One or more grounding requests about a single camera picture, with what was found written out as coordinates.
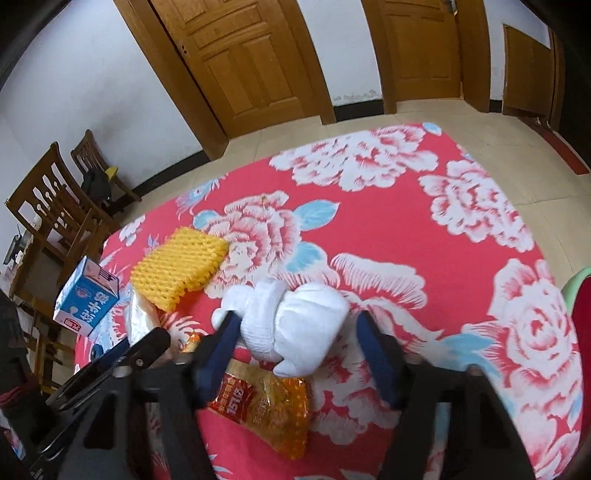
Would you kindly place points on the white sock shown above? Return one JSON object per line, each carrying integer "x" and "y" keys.
{"x": 295, "y": 318}

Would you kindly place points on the yellow seat cushion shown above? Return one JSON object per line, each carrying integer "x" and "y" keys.
{"x": 111, "y": 173}

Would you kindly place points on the red floral tablecloth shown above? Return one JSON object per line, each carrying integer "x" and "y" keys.
{"x": 392, "y": 221}

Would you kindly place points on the large wooden chair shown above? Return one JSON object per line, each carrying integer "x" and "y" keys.
{"x": 51, "y": 203}

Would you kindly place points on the orange snack packet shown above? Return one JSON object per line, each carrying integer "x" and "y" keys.
{"x": 268, "y": 406}

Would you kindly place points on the blue and white milk carton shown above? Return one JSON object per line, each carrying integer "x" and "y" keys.
{"x": 85, "y": 300}

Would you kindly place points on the white plastic bag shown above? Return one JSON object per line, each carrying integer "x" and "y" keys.
{"x": 143, "y": 318}

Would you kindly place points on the closed wooden door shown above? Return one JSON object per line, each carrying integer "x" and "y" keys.
{"x": 244, "y": 60}

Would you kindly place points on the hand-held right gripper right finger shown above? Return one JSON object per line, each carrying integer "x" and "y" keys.
{"x": 376, "y": 357}

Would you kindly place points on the black bag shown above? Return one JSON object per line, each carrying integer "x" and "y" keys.
{"x": 94, "y": 184}

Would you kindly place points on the small wooden chair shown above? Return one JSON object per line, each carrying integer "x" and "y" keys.
{"x": 90, "y": 150}

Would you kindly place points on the red bin with green rim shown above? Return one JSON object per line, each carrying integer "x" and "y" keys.
{"x": 582, "y": 314}

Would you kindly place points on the small wooden cabinet door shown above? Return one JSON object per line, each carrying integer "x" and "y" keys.
{"x": 526, "y": 69}

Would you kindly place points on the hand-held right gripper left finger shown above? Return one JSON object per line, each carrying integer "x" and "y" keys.
{"x": 217, "y": 355}

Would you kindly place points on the yellow foam fruit net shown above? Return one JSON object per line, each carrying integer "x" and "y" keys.
{"x": 180, "y": 267}

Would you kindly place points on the red doormat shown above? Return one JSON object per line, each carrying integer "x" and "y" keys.
{"x": 565, "y": 147}

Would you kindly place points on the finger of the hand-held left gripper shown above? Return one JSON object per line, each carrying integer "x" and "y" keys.
{"x": 134, "y": 353}

